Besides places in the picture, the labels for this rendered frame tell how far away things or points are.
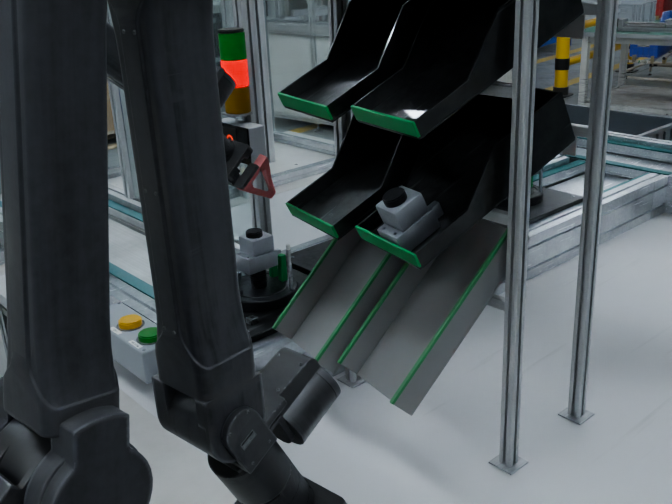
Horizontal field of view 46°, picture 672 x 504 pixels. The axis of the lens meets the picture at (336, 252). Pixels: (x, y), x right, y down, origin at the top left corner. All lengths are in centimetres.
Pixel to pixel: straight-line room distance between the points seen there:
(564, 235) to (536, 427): 67
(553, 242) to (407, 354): 78
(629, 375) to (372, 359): 49
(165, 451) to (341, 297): 35
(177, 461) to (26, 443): 68
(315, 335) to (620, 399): 50
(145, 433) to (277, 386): 64
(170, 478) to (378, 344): 35
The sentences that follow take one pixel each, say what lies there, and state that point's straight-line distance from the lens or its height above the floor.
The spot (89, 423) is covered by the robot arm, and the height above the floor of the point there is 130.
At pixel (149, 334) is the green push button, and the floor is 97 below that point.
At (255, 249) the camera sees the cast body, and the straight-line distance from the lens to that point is 138.
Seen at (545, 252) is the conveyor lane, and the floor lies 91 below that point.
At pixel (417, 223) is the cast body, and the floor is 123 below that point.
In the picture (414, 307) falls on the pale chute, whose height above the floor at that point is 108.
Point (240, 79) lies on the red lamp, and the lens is 153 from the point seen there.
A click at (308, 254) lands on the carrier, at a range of 161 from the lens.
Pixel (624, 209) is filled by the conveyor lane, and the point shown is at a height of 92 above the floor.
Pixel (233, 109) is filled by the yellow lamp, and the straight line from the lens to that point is 154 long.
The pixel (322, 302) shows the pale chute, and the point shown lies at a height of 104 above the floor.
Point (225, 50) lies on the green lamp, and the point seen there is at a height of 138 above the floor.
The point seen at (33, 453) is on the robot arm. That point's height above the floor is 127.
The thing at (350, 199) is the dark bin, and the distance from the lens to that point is 113.
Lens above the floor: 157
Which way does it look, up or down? 22 degrees down
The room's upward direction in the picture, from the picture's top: 3 degrees counter-clockwise
